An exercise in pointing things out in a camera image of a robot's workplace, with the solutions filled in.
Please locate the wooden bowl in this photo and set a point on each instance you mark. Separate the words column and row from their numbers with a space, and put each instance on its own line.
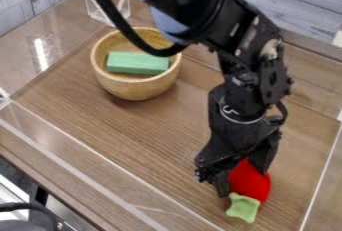
column 131, row 74

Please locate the red plush strawberry toy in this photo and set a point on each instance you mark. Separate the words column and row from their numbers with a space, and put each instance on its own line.
column 250, row 187

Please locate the green rectangular block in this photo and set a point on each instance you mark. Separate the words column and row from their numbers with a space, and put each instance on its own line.
column 137, row 63

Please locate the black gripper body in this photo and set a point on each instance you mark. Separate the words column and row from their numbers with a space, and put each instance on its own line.
column 236, row 136

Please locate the clear acrylic corner bracket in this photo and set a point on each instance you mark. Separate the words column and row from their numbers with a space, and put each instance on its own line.
column 98, row 11

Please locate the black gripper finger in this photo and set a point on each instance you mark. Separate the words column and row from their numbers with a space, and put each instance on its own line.
column 222, row 184
column 264, row 155

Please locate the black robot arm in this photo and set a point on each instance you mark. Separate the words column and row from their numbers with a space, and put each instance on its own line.
column 246, row 112

